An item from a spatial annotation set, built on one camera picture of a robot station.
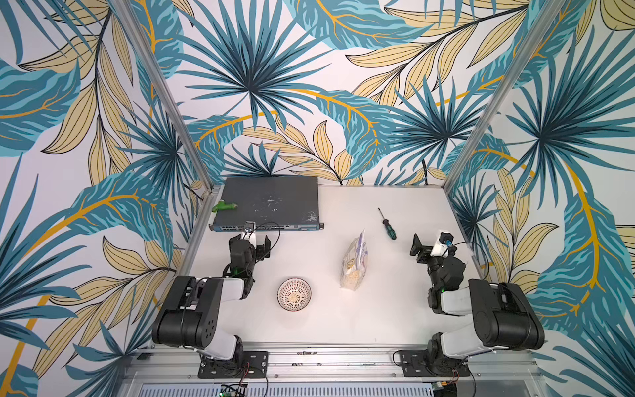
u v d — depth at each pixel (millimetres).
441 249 769
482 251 977
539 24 708
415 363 733
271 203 1088
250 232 790
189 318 444
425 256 805
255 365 733
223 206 1046
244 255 718
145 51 749
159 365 893
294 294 858
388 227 1034
